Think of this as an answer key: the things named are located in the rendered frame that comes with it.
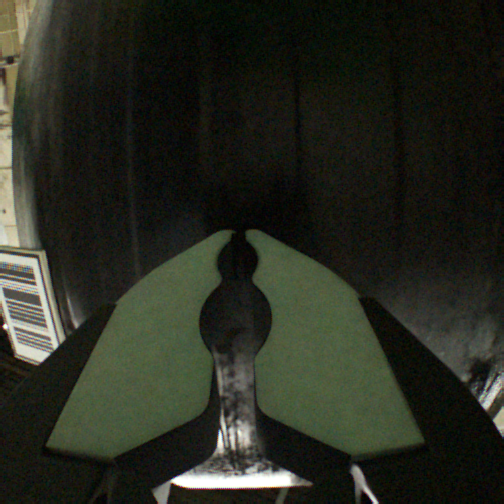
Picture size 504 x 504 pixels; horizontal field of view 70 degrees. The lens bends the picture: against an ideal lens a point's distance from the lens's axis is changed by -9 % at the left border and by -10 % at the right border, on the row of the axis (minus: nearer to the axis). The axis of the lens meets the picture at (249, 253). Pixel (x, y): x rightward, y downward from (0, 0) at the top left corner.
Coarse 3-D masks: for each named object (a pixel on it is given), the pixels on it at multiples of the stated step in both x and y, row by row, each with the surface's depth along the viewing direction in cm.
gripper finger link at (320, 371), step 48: (288, 288) 9; (336, 288) 9; (288, 336) 8; (336, 336) 8; (288, 384) 7; (336, 384) 7; (384, 384) 7; (288, 432) 6; (336, 432) 6; (384, 432) 6
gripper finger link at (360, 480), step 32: (384, 320) 8; (384, 352) 8; (416, 352) 7; (416, 384) 7; (448, 384) 7; (416, 416) 6; (448, 416) 6; (480, 416) 6; (448, 448) 6; (480, 448) 6; (384, 480) 5; (416, 480) 5; (448, 480) 5; (480, 480) 5
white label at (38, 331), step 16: (0, 256) 16; (16, 256) 15; (32, 256) 15; (0, 272) 16; (16, 272) 16; (32, 272) 15; (48, 272) 15; (0, 288) 16; (16, 288) 16; (32, 288) 16; (48, 288) 15; (0, 304) 17; (16, 304) 16; (32, 304) 16; (48, 304) 15; (16, 320) 17; (32, 320) 16; (48, 320) 16; (16, 336) 17; (32, 336) 17; (48, 336) 16; (64, 336) 16; (16, 352) 18; (32, 352) 17; (48, 352) 17
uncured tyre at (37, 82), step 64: (64, 0) 14; (128, 0) 13; (192, 0) 13; (256, 0) 13; (320, 0) 13; (384, 0) 13; (448, 0) 13; (64, 64) 14; (128, 64) 13; (192, 64) 13; (256, 64) 13; (320, 64) 13; (384, 64) 13; (448, 64) 13; (64, 128) 14; (128, 128) 13; (192, 128) 13; (256, 128) 13; (320, 128) 13; (384, 128) 13; (448, 128) 13; (64, 192) 14; (128, 192) 14; (192, 192) 14; (256, 192) 14; (320, 192) 13; (384, 192) 13; (448, 192) 13; (64, 256) 15; (128, 256) 14; (320, 256) 14; (384, 256) 14; (448, 256) 14; (64, 320) 16; (448, 320) 15; (256, 448) 19
